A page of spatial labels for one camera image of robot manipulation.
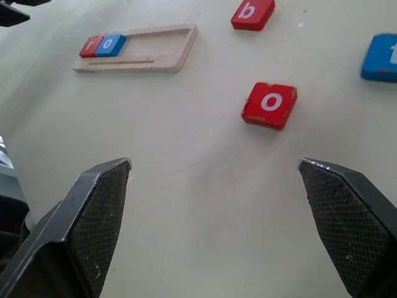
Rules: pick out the red tile letter r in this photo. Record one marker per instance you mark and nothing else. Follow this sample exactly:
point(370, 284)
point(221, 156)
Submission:
point(89, 46)

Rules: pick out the blue tile letter t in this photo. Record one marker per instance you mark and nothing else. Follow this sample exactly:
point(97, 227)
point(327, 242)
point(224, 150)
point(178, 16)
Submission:
point(380, 57)

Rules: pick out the blue tile letter o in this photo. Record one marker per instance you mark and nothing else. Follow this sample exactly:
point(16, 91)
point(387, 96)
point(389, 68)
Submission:
point(109, 45)

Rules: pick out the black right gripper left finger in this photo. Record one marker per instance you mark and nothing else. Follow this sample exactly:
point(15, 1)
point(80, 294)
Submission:
point(77, 223)

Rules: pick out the red tile letter o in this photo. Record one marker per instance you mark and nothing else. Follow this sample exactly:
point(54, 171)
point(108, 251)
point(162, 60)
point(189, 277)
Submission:
point(269, 105)

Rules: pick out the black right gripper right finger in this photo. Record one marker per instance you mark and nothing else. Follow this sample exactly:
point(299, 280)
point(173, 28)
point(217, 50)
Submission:
point(347, 217)

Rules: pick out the black left gripper of robot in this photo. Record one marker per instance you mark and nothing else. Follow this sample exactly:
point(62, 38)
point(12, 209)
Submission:
point(10, 14)

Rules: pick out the wooden letter tray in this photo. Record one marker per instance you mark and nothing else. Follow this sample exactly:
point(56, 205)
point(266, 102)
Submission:
point(169, 56)

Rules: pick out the red tile letter b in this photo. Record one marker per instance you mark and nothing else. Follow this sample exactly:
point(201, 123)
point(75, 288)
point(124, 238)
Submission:
point(252, 14)

